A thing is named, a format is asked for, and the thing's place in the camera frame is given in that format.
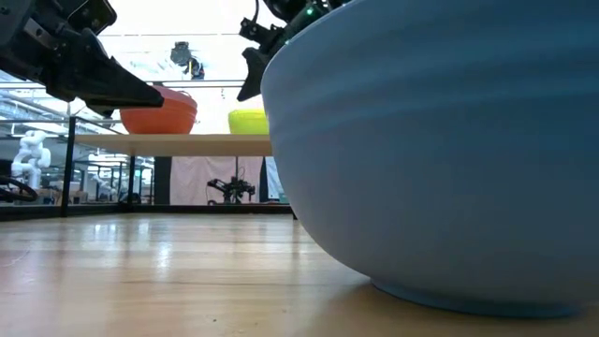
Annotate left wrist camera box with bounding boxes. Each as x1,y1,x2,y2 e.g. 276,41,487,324
66,0,119,35

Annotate wooden shelf with black sides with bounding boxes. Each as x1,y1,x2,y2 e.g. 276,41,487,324
59,115,273,219

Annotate blue plastic bowl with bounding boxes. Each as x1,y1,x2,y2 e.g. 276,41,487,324
260,0,599,321

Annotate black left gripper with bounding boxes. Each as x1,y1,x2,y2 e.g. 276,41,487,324
0,0,166,119

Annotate orange plastic bowl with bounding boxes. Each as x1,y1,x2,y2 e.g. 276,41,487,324
149,84,197,101

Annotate black metal table frame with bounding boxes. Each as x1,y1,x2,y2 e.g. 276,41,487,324
0,203,296,223

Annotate yellow plastic bowl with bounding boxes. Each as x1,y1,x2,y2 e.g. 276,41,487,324
227,108,270,136

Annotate red plastic bowl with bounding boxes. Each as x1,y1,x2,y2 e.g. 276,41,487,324
119,93,199,136

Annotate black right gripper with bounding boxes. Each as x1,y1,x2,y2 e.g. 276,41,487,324
236,0,353,103

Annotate white curtain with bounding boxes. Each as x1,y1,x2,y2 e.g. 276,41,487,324
169,155,264,206

